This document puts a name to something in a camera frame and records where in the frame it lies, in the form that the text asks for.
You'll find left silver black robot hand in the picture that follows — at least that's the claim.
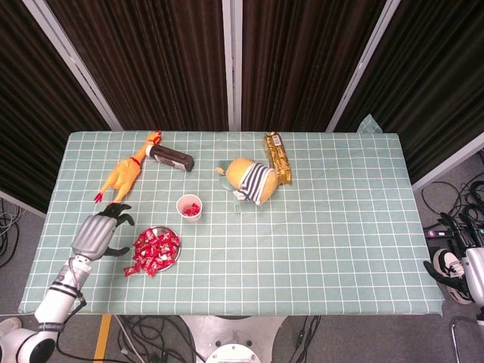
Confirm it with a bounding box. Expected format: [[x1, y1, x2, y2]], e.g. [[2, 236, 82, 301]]
[[70, 203, 136, 261]]

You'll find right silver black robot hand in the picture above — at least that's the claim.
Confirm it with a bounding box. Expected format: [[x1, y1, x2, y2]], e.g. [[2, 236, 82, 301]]
[[423, 213, 484, 303]]

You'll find grey white robot base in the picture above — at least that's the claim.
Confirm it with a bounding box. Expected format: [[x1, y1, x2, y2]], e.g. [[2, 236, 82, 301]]
[[177, 315, 288, 363]]

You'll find round metal plate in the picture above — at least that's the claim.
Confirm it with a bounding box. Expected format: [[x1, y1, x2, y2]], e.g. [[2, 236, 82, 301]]
[[136, 225, 182, 272]]

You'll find white paper cup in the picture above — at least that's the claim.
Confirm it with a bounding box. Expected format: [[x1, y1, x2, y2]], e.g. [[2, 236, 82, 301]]
[[175, 194, 203, 223]]

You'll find black power strip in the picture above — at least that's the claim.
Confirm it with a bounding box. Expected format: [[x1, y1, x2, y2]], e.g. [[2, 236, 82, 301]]
[[422, 225, 455, 239]]

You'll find orange rubber chicken toy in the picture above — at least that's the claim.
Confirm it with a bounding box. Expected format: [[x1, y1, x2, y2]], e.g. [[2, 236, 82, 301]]
[[93, 129, 163, 207]]

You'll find metal chair leg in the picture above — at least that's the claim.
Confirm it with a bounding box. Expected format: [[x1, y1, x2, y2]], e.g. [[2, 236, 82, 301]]
[[448, 317, 477, 363]]

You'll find yellow floor tape strip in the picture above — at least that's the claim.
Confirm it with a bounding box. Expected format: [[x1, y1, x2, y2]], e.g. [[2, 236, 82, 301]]
[[92, 315, 113, 363]]

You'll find dark brown sauce bottle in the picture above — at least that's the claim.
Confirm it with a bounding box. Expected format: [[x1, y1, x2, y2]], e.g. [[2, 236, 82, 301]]
[[145, 143, 195, 173]]

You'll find dark brown curtain panel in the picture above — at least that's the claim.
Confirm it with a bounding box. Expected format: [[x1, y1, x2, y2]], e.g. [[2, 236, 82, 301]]
[[334, 0, 484, 185], [45, 0, 230, 132], [0, 0, 110, 213], [241, 0, 390, 132]]

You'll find yellow plush toy striped shirt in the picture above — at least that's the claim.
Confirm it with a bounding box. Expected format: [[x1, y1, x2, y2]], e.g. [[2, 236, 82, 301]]
[[216, 157, 279, 207]]

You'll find green white checked tablecloth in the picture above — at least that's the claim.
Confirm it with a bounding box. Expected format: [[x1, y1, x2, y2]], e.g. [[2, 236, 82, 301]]
[[20, 113, 444, 317]]

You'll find gold foil snack package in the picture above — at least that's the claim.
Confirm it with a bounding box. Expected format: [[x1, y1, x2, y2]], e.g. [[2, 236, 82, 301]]
[[262, 131, 294, 186]]

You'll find black floor cable tangle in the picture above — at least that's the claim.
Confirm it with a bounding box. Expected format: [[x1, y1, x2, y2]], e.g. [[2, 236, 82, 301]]
[[113, 315, 207, 363], [421, 150, 484, 230]]

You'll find white metal frame post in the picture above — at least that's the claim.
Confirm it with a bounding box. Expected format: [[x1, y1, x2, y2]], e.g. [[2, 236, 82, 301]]
[[0, 190, 47, 219], [222, 0, 243, 132], [21, 0, 124, 132], [325, 0, 402, 133], [411, 131, 484, 192]]

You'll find grey floor cable tangle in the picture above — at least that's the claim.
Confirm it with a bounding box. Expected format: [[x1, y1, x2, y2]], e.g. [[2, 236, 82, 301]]
[[0, 196, 26, 268]]

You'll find black floor cable with plug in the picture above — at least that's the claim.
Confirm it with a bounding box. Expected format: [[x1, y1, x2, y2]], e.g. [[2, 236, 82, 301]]
[[289, 315, 322, 363]]

